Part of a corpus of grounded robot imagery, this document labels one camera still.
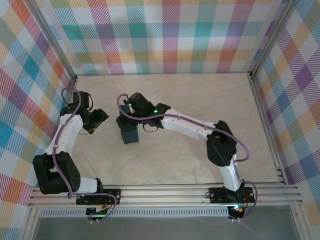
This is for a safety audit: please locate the dark blue box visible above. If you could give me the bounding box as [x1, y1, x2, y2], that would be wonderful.
[118, 103, 140, 145]

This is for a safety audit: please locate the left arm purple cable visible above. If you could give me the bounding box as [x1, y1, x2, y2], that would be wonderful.
[51, 87, 118, 224]

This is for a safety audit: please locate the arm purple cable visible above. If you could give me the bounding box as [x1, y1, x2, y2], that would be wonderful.
[51, 87, 118, 224]
[117, 93, 258, 223]

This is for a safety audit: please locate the aluminium table side rail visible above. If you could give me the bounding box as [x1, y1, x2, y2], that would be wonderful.
[42, 74, 79, 188]
[248, 72, 288, 186]

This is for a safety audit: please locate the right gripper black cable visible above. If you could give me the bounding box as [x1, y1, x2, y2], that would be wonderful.
[142, 123, 161, 133]

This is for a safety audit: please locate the aluminium frame post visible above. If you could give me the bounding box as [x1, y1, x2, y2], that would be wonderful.
[247, 0, 302, 78]
[23, 0, 78, 81]

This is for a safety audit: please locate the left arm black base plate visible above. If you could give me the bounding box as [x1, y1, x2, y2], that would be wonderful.
[76, 189, 122, 206]

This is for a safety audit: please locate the wide aluminium mounting rail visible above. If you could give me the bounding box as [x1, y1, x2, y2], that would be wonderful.
[26, 183, 304, 209]

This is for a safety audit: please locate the slotted grey cable duct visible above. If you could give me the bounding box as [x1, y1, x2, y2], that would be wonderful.
[39, 208, 230, 219]

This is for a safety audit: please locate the aluminium frame leg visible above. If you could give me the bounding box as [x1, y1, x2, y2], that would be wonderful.
[21, 207, 42, 240]
[291, 204, 310, 240]

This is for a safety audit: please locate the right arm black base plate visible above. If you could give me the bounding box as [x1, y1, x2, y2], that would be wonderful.
[209, 186, 255, 204]

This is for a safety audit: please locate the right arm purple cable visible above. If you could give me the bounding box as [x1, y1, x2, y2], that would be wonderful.
[117, 93, 258, 223]

